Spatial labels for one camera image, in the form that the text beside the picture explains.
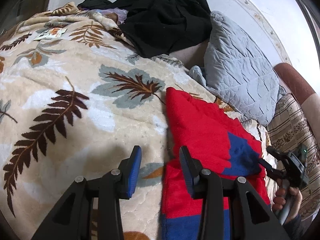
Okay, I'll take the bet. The brown padded headboard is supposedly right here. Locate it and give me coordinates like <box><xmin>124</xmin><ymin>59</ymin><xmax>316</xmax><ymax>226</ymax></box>
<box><xmin>273</xmin><ymin>63</ymin><xmax>320</xmax><ymax>143</ymax></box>

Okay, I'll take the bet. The striped brown patterned pillow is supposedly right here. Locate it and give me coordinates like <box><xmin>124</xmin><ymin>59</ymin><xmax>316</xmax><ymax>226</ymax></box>
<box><xmin>267</xmin><ymin>94</ymin><xmax>319</xmax><ymax>220</ymax></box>

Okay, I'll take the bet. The person's right hand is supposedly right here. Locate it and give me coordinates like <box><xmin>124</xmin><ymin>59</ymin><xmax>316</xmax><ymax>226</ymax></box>
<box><xmin>272</xmin><ymin>185</ymin><xmax>303</xmax><ymax>225</ymax></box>

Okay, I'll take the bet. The red and blue sweater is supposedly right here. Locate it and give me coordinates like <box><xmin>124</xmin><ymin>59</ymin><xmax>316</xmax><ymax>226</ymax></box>
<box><xmin>161</xmin><ymin>87</ymin><xmax>270</xmax><ymax>239</ymax></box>

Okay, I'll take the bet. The grey quilted pillow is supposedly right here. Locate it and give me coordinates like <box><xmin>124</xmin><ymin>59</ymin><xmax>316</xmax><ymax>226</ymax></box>
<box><xmin>189</xmin><ymin>11</ymin><xmax>285</xmax><ymax>126</ymax></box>

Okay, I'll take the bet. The black garment pile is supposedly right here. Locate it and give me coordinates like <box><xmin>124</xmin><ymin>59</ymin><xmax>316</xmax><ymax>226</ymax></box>
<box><xmin>78</xmin><ymin>0</ymin><xmax>212</xmax><ymax>57</ymax></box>

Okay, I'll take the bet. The leaf pattern plush blanket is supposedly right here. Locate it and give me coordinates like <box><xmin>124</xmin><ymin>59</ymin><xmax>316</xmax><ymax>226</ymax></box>
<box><xmin>0</xmin><ymin>1</ymin><xmax>278</xmax><ymax>240</ymax></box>

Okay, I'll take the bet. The purple patterned cloth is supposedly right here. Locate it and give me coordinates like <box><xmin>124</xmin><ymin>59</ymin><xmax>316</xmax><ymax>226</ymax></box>
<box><xmin>91</xmin><ymin>8</ymin><xmax>128</xmax><ymax>25</ymax></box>

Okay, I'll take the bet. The small printed paper packet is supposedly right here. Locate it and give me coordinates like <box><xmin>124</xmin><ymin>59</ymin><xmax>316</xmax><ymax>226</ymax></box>
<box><xmin>34</xmin><ymin>28</ymin><xmax>67</xmax><ymax>41</ymax></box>

